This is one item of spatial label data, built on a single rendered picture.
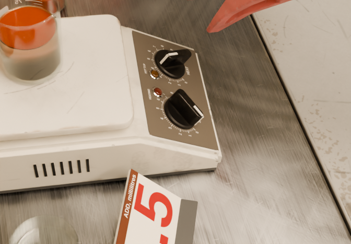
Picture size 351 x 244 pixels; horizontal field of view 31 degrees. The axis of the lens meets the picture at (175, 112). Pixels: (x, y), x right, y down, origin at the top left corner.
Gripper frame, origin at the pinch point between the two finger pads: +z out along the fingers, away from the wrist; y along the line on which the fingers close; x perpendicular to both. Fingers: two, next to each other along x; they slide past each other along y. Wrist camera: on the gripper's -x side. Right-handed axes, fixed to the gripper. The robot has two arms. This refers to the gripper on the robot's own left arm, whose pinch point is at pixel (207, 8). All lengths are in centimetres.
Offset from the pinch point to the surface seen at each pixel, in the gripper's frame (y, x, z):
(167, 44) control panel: -1.5, 2.2, 7.4
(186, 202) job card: 12.4, -2.7, 10.9
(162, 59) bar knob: 0.6, -0.9, 6.3
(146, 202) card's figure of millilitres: 11.2, -7.0, 10.7
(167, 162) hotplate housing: 8.9, -3.8, 9.4
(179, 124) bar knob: 6.8, -2.8, 6.8
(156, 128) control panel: 6.5, -5.2, 7.1
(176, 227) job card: 13.9, -4.7, 11.4
